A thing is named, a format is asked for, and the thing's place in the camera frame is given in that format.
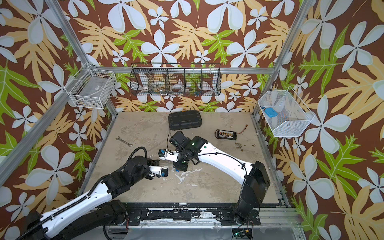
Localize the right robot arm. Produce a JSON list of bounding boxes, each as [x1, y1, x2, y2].
[[159, 131, 271, 224]]

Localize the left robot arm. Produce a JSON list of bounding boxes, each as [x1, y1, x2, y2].
[[18, 147, 168, 240]]

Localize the small steel wrench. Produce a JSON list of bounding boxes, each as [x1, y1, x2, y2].
[[116, 137, 133, 147]]

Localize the black plastic case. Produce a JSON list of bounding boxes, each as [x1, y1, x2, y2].
[[169, 110, 203, 131]]

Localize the blue object in basket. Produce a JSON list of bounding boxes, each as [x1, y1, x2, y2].
[[264, 108, 278, 118]]

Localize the white mesh basket right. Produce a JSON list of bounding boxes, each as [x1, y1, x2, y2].
[[258, 90, 315, 138]]

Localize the battery charging board with wires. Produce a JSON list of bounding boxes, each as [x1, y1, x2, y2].
[[214, 125, 248, 141]]

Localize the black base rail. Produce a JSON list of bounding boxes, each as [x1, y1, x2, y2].
[[101, 202, 265, 226]]

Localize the black wire basket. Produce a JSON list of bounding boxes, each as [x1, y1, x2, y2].
[[128, 63, 222, 97]]

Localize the white wire basket left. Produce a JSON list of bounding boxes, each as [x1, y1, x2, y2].
[[66, 64, 117, 109]]

